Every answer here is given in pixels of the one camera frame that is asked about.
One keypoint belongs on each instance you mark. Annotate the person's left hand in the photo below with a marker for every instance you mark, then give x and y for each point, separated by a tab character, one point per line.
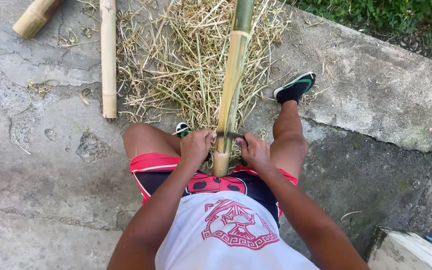
194	147

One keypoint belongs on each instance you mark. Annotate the person's right hand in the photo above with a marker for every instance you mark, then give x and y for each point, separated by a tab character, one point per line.
255	151

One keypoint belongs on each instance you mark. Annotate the person's left fingers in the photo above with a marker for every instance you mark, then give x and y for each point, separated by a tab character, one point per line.
205	135

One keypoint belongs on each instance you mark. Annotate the person's right fingers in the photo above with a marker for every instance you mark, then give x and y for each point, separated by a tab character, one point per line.
244	140

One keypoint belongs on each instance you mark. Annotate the dark metal scraping blade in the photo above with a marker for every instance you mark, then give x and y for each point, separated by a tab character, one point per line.
229	135

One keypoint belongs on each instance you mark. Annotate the person's left black sandal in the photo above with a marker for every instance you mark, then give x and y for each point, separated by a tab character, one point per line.
182	129

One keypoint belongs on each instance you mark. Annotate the person's black sandal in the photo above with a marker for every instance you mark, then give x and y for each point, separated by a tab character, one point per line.
295	88
182	129

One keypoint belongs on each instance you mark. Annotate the person's right leg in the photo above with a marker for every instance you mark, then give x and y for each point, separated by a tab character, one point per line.
288	135

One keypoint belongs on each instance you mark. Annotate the person's leg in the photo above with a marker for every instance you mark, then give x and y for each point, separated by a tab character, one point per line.
288	135
148	139

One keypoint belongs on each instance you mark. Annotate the long green bamboo pole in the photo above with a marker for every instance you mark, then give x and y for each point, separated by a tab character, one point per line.
231	90

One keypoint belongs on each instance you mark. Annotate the person's left leg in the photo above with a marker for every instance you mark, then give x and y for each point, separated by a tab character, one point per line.
148	139

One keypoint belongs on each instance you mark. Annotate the red and black shorts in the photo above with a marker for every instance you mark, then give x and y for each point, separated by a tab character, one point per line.
156	176

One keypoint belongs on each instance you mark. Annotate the person's right black sandal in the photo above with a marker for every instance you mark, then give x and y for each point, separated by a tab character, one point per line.
295	88

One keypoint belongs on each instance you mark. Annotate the pile of bamboo shavings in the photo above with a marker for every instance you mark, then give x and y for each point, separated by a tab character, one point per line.
197	56

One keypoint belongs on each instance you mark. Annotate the white shirt with red print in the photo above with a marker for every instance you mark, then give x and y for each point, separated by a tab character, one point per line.
227	232

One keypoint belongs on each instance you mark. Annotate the thin peeled bamboo pole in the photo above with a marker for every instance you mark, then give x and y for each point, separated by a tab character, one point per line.
108	56

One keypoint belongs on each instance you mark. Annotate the green plants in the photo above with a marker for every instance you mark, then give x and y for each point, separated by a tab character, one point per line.
384	17

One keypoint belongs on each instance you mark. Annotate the white concrete block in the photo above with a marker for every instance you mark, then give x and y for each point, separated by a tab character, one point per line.
411	251

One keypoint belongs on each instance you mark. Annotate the thick peeled bamboo pole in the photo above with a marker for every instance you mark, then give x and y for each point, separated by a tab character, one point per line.
36	17

